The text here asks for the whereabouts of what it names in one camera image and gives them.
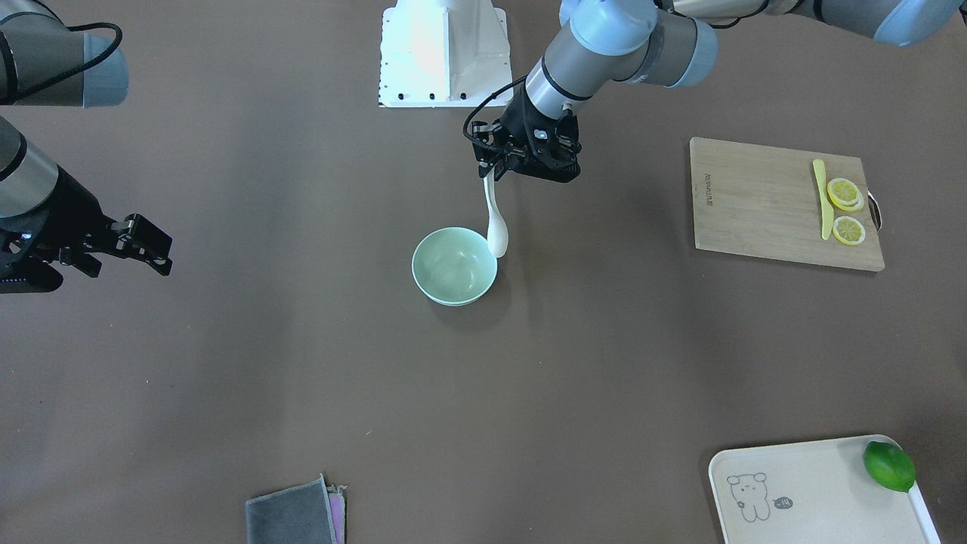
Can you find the upper lemon slice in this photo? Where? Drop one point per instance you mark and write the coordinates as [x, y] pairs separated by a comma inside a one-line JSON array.
[[844, 194]]

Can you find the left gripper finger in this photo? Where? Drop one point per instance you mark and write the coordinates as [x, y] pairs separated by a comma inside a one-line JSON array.
[[505, 165], [487, 166]]

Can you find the bamboo cutting board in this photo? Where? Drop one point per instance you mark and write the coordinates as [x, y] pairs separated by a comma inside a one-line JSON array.
[[763, 201]]

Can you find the lemon slice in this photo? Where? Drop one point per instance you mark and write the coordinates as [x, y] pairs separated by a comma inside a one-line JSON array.
[[844, 194], [849, 231]]

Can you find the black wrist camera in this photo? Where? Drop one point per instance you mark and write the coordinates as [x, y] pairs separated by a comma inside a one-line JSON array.
[[568, 168]]

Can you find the cream rabbit tray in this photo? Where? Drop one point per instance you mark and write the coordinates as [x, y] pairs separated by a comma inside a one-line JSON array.
[[813, 492]]

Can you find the light green bowl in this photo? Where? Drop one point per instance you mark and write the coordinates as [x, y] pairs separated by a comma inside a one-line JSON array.
[[453, 266]]

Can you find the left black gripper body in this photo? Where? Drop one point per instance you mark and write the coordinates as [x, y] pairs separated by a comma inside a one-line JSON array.
[[517, 121]]

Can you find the lower lemon slice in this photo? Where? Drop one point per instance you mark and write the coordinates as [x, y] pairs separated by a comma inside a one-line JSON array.
[[849, 231]]

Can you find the yellow plastic knife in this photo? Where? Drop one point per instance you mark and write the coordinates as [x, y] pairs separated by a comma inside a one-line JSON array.
[[827, 215]]

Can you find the white plastic spoon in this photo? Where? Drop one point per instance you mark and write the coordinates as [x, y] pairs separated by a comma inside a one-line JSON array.
[[497, 230]]

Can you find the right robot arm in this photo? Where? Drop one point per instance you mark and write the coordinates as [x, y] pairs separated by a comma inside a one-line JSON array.
[[46, 62]]

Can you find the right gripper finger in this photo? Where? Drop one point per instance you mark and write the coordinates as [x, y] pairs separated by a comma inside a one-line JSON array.
[[138, 238], [81, 261]]

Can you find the grey folded cloth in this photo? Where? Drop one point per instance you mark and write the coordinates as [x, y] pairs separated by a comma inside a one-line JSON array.
[[314, 512]]

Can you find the green lime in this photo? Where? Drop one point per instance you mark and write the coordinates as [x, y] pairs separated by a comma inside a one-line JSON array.
[[889, 466]]

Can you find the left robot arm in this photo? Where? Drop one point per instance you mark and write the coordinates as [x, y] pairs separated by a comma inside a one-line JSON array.
[[667, 43]]

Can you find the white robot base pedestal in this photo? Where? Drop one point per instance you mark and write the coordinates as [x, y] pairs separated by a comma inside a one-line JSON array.
[[442, 54]]

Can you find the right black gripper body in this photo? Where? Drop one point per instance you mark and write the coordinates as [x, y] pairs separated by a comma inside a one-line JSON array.
[[66, 213]]

